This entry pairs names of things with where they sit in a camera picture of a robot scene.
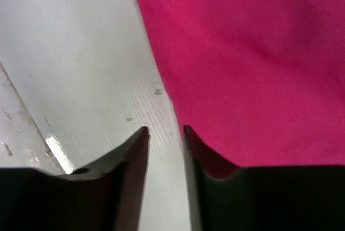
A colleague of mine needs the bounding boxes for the pink trousers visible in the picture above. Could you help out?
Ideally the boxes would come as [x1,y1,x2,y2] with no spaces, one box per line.
[137,0,344,178]

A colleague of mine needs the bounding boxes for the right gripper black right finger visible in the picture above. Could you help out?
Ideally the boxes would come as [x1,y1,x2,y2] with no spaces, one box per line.
[183,126,344,230]

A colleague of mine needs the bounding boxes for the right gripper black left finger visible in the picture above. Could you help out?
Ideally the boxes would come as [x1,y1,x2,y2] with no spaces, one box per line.
[1,127,149,230]

